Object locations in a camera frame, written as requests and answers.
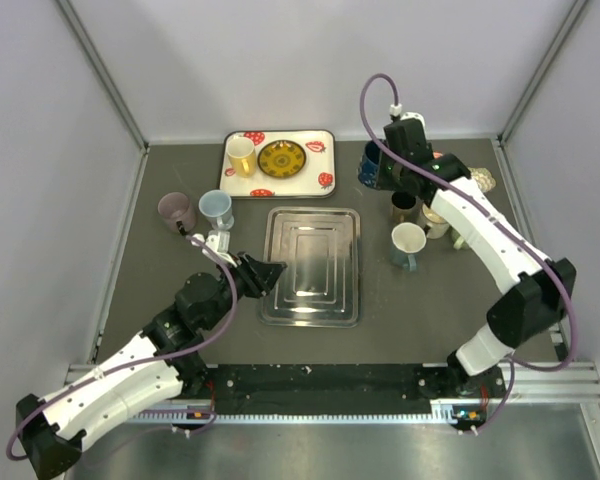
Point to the grey-blue mug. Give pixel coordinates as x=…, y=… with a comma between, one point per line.
x=407, y=241

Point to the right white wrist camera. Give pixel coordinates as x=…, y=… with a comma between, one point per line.
x=397, y=113

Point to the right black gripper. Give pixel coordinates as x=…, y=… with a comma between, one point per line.
x=383, y=180

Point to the light blue mug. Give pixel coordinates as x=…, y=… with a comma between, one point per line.
x=216, y=207

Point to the cream white mug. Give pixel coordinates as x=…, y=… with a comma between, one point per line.
x=434, y=226

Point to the yellow patterned small plate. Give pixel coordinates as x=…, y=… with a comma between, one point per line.
x=282, y=159

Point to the silver metal tray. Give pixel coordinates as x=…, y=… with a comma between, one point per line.
x=320, y=286

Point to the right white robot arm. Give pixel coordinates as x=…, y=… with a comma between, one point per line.
x=536, y=290

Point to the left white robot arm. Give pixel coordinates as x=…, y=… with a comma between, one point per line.
x=160, y=362

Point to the strawberry pattern white tray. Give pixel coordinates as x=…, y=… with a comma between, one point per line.
x=316, y=179

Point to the light green mug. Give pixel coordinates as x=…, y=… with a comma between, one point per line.
x=458, y=241

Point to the brown ribbed cup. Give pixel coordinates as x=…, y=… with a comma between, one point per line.
x=403, y=207

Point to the yellow mug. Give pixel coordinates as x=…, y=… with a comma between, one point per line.
x=242, y=156

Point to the dark blue mug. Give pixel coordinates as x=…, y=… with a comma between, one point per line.
x=368, y=168

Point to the grey slotted cable duct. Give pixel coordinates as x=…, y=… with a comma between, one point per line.
x=436, y=412

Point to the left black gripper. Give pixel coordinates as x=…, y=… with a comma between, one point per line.
x=254, y=273

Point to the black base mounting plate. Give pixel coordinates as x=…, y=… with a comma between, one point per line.
x=323, y=389

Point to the small flower-shaped bowl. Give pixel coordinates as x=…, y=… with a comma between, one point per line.
x=484, y=178

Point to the purple mug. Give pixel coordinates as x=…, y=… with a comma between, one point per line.
x=178, y=212

